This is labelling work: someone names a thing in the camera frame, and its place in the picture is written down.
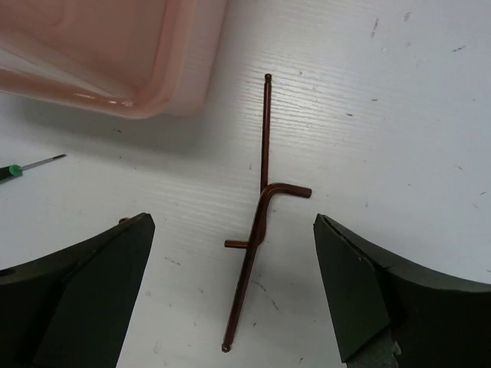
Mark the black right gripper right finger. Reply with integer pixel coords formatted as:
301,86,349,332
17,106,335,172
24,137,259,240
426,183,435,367
314,215,490,367

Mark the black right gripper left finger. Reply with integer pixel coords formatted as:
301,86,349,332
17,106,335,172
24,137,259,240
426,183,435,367
1,213,155,367

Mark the green black precision screwdriver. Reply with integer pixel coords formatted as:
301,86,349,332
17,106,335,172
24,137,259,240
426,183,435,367
0,154,67,183

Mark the short brown hex key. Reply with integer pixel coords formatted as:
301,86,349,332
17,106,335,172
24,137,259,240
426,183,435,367
224,74,272,249

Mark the long brown hex key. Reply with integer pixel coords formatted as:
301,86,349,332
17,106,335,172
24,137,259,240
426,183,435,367
222,182,312,353

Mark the pink plastic toolbox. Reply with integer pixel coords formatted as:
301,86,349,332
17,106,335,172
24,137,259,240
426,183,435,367
1,1,227,119

